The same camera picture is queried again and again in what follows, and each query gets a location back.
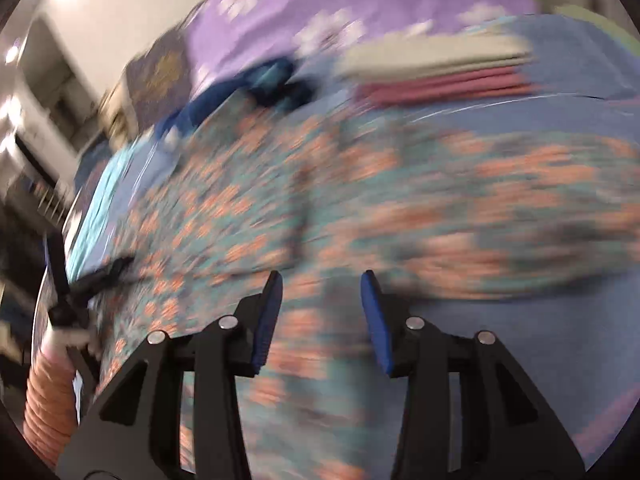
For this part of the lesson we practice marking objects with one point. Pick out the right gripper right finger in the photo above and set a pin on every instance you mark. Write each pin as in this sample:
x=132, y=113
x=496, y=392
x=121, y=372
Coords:
x=471, y=412

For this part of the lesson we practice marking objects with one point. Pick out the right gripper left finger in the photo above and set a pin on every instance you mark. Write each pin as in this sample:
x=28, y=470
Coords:
x=132, y=431

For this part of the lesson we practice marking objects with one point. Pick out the floral green orange garment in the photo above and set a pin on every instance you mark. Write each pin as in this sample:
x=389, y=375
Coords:
x=350, y=239

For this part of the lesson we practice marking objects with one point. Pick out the orange striped sleeve forearm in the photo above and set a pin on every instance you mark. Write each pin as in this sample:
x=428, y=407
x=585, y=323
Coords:
x=50, y=417

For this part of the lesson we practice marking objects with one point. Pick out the left hand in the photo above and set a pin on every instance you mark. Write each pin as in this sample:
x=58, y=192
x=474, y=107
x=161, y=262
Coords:
x=57, y=341

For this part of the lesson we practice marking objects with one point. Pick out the blue plaid bed sheet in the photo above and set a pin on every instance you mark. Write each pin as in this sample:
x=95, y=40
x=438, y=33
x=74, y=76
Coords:
x=550, y=209

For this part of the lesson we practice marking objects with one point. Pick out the dark gold-tree pillow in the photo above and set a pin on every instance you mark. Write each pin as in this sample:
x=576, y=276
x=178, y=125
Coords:
x=159, y=79

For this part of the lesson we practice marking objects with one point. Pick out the pink folded garment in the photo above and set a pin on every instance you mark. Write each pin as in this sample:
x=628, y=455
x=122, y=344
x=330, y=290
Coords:
x=474, y=85

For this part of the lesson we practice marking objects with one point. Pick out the purple floral pillow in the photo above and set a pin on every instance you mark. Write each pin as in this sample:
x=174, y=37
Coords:
x=224, y=37

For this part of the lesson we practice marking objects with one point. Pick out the beige folded garment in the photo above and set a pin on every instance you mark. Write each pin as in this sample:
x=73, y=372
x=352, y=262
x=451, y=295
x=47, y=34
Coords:
x=396, y=57

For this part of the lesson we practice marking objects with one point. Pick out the green pillow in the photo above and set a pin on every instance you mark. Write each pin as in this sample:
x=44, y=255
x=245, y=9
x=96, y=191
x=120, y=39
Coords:
x=610, y=27

